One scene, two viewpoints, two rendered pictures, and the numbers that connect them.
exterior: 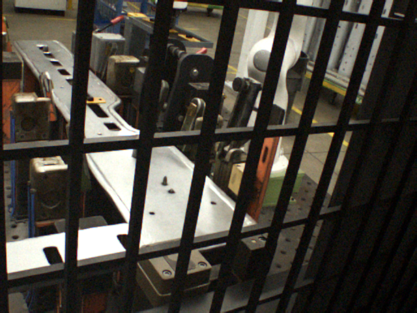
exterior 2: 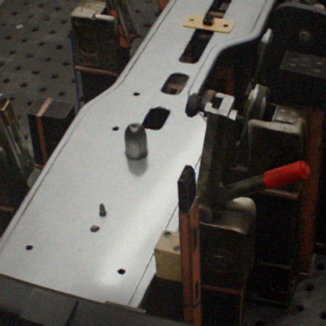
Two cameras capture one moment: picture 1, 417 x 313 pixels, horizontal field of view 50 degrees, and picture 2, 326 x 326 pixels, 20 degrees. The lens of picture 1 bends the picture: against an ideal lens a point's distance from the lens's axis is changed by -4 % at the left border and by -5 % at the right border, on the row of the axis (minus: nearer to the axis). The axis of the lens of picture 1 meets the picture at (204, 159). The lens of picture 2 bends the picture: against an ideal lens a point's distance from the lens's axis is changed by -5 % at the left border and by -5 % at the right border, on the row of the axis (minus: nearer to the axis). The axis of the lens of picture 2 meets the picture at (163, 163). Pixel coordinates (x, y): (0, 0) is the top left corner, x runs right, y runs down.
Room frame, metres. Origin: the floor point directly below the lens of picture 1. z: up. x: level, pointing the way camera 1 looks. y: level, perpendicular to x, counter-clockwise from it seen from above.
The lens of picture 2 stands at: (0.41, -0.71, 1.85)
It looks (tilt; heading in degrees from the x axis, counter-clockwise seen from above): 42 degrees down; 58
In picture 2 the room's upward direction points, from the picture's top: 4 degrees counter-clockwise
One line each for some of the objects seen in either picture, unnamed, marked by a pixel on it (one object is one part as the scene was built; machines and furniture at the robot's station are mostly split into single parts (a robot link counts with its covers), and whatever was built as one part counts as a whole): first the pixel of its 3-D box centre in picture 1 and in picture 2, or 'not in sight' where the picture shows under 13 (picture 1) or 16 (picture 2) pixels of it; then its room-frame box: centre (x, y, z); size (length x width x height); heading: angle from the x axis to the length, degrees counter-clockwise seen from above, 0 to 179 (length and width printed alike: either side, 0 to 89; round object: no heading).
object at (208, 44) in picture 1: (167, 30); not in sight; (1.57, 0.20, 1.16); 0.37 x 0.14 x 0.02; 36
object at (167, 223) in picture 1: (85, 100); (207, 20); (1.19, 0.36, 1.00); 1.38 x 0.22 x 0.02; 36
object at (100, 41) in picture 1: (103, 92); not in sight; (1.55, 0.40, 0.90); 0.13 x 0.10 x 0.41; 126
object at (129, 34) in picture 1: (130, 74); not in sight; (1.78, 0.36, 0.92); 0.08 x 0.08 x 0.44; 36
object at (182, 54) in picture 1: (168, 129); (312, 106); (1.22, 0.12, 0.94); 0.18 x 0.13 x 0.49; 36
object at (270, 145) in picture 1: (250, 220); (193, 319); (0.81, -0.12, 0.95); 0.03 x 0.01 x 0.50; 36
